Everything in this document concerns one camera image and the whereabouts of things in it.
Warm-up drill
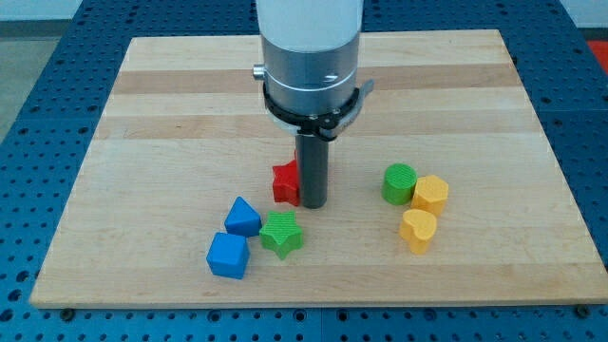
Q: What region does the blue triangle block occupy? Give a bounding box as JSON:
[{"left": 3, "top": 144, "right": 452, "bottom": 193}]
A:
[{"left": 224, "top": 197, "right": 262, "bottom": 238}]

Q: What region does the green cylinder block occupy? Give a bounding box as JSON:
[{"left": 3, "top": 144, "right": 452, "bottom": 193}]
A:
[{"left": 381, "top": 163, "right": 418, "bottom": 205}]

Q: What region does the green star block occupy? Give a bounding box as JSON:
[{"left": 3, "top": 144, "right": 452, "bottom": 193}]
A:
[{"left": 259, "top": 211, "right": 303, "bottom": 260}]

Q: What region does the blue cube block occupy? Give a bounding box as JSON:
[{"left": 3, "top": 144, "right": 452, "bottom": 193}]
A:
[{"left": 206, "top": 232, "right": 250, "bottom": 279}]

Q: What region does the red star block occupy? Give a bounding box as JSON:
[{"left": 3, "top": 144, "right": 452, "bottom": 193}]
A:
[{"left": 272, "top": 154, "right": 300, "bottom": 207}]

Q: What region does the yellow hexagon block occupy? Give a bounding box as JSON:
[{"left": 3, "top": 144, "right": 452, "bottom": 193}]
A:
[{"left": 410, "top": 175, "right": 449, "bottom": 217}]

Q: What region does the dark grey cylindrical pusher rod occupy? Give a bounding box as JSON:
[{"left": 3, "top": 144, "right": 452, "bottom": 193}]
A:
[{"left": 295, "top": 135, "right": 329, "bottom": 209}]

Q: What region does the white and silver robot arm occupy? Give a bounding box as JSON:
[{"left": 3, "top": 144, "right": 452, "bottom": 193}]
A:
[{"left": 254, "top": 0, "right": 369, "bottom": 140}]

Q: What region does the yellow heart block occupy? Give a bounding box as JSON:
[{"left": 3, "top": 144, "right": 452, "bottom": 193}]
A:
[{"left": 398, "top": 209, "right": 437, "bottom": 255}]

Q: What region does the light wooden board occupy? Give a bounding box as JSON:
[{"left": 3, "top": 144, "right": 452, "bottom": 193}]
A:
[{"left": 29, "top": 29, "right": 607, "bottom": 309}]

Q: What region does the black clamp ring with lever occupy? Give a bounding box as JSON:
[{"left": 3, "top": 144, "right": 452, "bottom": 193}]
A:
[{"left": 262, "top": 79, "right": 375, "bottom": 143}]

